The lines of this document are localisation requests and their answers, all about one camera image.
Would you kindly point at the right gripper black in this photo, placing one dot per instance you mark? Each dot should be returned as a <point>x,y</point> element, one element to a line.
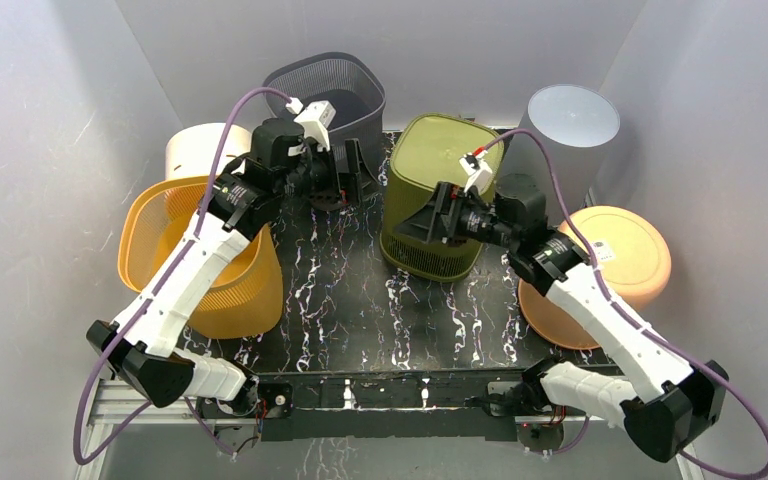
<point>444,216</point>

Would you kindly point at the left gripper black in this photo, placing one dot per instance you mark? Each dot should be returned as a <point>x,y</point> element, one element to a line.
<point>349,189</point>

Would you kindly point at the olive green mesh basket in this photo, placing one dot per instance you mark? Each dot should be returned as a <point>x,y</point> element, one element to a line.
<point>427,152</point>

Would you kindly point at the grey mesh basket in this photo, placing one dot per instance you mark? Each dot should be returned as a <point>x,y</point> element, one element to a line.
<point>351,88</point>

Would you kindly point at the light grey round bucket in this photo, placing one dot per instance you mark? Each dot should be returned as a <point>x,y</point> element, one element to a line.
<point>576,125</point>

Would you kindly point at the yellow mesh basket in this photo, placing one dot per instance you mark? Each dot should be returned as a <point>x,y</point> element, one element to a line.
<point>247,297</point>

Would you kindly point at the orange round plastic bucket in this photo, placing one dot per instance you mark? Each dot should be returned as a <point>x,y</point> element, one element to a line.
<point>635,261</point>

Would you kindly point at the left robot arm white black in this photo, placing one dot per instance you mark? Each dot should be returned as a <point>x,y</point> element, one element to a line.
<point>287,158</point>

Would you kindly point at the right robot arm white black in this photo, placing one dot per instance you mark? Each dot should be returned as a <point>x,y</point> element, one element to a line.
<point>661,402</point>

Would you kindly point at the cream bin with orange rim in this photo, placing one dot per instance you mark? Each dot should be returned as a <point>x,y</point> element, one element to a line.
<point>190,152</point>

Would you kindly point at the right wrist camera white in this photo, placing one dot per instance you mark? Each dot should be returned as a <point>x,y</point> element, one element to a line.
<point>479,173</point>

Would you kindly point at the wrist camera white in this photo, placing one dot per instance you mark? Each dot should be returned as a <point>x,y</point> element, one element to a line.
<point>479,173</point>
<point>315,118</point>

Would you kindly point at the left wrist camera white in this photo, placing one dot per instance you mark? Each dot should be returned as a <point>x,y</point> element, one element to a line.
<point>315,118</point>

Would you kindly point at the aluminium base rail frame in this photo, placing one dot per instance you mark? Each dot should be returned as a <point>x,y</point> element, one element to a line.
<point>115,406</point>

